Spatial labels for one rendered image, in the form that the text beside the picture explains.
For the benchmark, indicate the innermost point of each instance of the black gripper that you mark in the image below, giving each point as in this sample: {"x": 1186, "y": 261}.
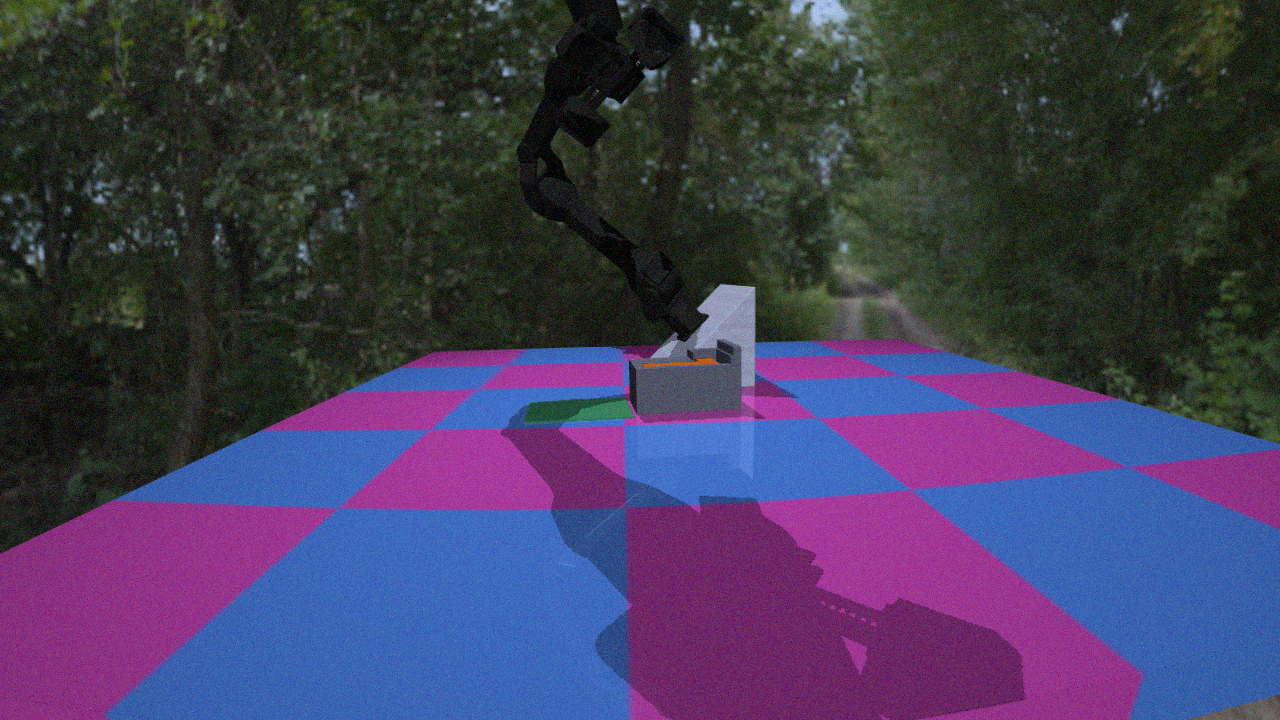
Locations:
{"x": 616, "y": 76}

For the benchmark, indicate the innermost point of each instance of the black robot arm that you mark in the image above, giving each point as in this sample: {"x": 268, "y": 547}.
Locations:
{"x": 653, "y": 277}

